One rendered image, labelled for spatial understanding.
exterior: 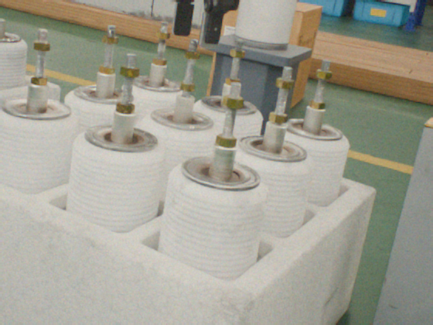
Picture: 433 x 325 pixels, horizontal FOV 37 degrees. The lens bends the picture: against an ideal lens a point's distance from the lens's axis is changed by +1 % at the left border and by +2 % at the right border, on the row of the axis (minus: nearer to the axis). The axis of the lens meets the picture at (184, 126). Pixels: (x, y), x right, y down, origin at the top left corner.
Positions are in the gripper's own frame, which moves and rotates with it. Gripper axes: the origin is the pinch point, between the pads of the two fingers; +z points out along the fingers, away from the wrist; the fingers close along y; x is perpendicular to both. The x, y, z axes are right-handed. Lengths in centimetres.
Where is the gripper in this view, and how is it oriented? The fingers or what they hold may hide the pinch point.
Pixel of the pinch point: (195, 30)
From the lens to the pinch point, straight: 73.8
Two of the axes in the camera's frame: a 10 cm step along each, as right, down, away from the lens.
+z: -1.5, 9.5, 2.8
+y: -4.4, -3.2, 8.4
